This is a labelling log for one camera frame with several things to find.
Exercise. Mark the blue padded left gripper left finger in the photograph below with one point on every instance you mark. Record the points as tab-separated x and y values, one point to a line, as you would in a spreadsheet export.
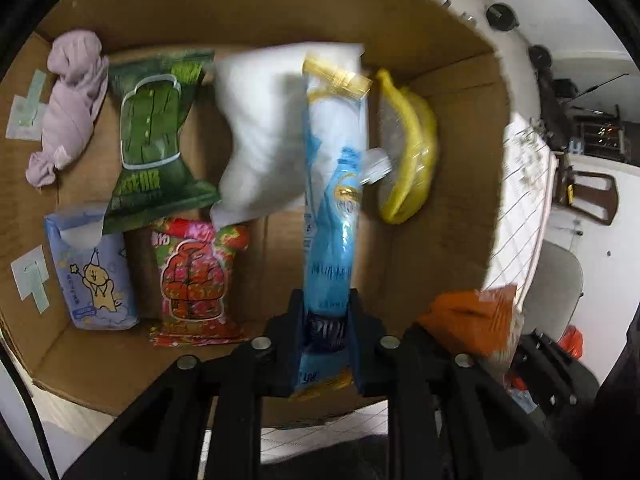
285	332

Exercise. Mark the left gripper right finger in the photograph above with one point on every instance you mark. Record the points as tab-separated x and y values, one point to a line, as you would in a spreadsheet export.
364	334

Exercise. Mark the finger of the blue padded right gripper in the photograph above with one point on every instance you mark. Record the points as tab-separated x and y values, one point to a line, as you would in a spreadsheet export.
517	329

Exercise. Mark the orange snack pack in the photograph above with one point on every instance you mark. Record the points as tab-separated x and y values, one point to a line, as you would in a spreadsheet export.
476	322

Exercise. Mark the red floral snack pack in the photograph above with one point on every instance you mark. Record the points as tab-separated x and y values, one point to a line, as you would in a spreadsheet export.
195	266

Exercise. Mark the long blue snack pack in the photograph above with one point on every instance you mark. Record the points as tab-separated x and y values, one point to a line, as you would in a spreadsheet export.
335	138

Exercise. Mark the green wet wipe pack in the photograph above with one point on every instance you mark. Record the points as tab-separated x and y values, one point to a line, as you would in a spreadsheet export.
154	96

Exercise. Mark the blue cartoon tissue pack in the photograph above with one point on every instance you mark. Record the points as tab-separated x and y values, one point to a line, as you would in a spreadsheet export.
92	268

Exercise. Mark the yellow clear pouch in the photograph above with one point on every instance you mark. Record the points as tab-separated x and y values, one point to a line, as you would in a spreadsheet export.
407	127

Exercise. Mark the white clear plastic bag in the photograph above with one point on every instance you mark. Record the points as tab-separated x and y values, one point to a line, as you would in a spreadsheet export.
262	95

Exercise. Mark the red plastic bag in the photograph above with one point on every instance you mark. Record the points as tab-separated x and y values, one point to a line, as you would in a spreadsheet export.
572	342

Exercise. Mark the grey chair seat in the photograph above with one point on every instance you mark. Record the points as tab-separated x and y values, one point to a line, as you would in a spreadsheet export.
556	289

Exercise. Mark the patterned floral tablecloth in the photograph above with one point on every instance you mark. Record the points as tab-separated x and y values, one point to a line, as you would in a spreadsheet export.
523	213

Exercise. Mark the dark wooden chair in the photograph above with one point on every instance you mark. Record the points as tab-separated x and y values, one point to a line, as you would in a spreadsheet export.
593	195

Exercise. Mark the open cardboard box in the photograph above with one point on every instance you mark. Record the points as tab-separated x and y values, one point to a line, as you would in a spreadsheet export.
399	270

